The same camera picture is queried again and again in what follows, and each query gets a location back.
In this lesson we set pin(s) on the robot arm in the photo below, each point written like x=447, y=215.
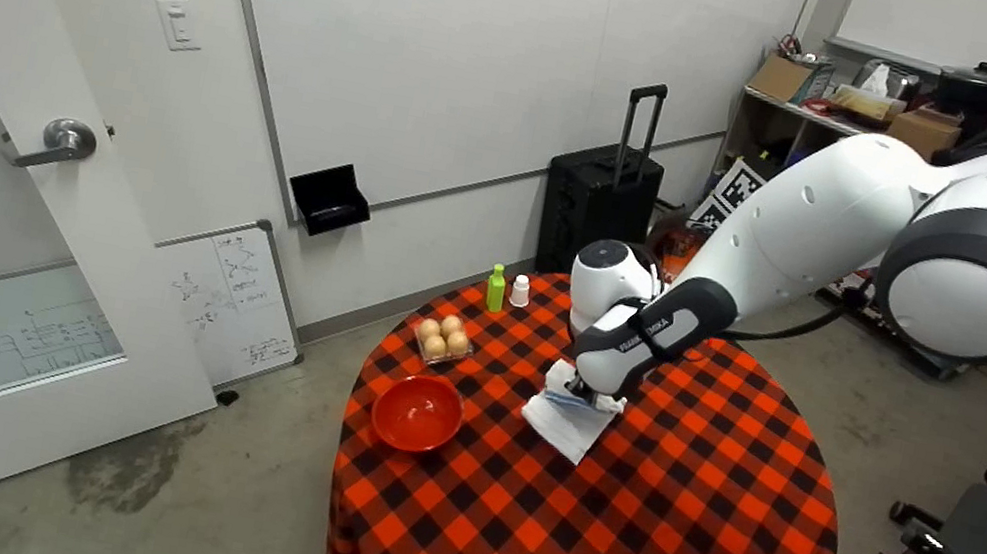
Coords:
x=807, y=226

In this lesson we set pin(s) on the white folded towel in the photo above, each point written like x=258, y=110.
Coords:
x=564, y=422

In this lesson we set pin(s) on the green bottle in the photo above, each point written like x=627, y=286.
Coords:
x=495, y=289

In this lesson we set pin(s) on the small white bottle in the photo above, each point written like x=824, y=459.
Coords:
x=520, y=292

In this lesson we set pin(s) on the clear tray of eggs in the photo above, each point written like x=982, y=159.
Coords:
x=443, y=336

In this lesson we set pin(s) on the black suitcase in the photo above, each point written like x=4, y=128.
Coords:
x=599, y=196

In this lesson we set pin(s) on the red bowl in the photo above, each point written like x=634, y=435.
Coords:
x=417, y=413

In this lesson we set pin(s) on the black and white marker board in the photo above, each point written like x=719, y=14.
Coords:
x=729, y=197

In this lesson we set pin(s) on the whiteboard with drawings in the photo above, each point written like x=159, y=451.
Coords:
x=230, y=302

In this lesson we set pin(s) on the red and black checkered tablecloth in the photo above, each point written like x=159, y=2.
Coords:
x=611, y=531

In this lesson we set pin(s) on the wooden shelf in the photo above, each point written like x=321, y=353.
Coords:
x=778, y=134

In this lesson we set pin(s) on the open cardboard box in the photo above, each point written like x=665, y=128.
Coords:
x=790, y=76

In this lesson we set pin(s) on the tissue box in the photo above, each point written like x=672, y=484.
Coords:
x=866, y=94

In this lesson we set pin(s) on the black cooking pot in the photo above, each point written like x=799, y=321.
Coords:
x=976, y=90

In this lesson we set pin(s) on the black wall tray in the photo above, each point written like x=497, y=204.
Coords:
x=328, y=200

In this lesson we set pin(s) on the wall light switch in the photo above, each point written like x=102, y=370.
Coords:
x=178, y=22

